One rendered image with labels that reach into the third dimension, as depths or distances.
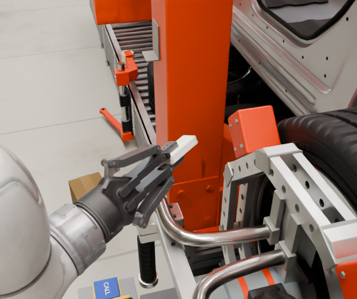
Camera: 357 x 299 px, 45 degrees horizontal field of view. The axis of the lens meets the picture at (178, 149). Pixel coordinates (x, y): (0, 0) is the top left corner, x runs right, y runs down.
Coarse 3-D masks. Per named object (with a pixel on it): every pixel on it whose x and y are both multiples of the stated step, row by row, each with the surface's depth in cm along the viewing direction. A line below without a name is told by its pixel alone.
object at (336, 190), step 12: (264, 180) 99; (264, 192) 101; (336, 192) 71; (264, 204) 104; (348, 204) 68; (264, 216) 106; (264, 240) 108; (264, 252) 108; (312, 264) 92; (324, 276) 91; (324, 288) 92
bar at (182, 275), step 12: (156, 216) 82; (156, 228) 83; (168, 240) 77; (168, 252) 75; (180, 252) 75; (168, 264) 75; (180, 264) 73; (180, 276) 71; (192, 276) 71; (180, 288) 69; (192, 288) 69
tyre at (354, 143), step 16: (336, 112) 80; (352, 112) 80; (288, 128) 83; (304, 128) 77; (320, 128) 74; (336, 128) 72; (352, 128) 71; (304, 144) 78; (320, 144) 73; (336, 144) 69; (352, 144) 67; (320, 160) 74; (336, 160) 69; (352, 160) 65; (336, 176) 70; (352, 176) 66; (256, 192) 104; (352, 192) 66; (256, 208) 107; (256, 224) 108
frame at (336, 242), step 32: (256, 160) 79; (288, 160) 75; (224, 192) 101; (288, 192) 69; (320, 192) 67; (224, 224) 105; (320, 224) 61; (352, 224) 61; (224, 256) 110; (320, 256) 61; (352, 256) 59
